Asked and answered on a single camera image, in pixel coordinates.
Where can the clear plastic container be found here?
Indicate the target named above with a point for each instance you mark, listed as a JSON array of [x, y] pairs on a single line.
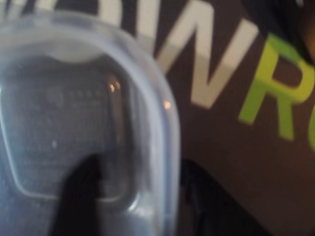
[[73, 110]]

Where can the gray printed desk mat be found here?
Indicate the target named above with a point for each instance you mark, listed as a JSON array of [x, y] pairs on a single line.
[[221, 147]]

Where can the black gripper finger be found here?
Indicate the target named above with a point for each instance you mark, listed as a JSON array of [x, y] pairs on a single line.
[[211, 211], [78, 196]]

